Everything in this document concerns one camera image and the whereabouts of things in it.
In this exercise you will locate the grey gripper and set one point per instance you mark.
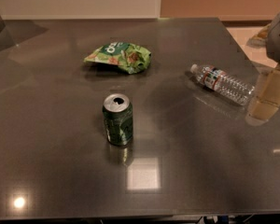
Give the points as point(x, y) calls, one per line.
point(279, 39)

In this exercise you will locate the green soda can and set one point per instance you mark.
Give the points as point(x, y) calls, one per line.
point(118, 119)

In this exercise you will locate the green chip bag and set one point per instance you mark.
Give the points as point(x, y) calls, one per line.
point(127, 57)

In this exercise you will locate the clear plastic water bottle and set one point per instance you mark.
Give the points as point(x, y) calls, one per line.
point(221, 82)

